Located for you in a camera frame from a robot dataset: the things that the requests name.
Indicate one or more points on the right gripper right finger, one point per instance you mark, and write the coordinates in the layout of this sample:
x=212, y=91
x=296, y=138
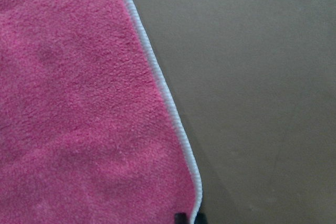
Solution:
x=201, y=218

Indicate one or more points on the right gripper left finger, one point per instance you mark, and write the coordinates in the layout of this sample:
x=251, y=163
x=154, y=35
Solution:
x=181, y=218

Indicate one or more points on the pink and grey towel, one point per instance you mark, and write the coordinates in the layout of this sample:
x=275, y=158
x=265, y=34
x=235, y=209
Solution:
x=89, y=130

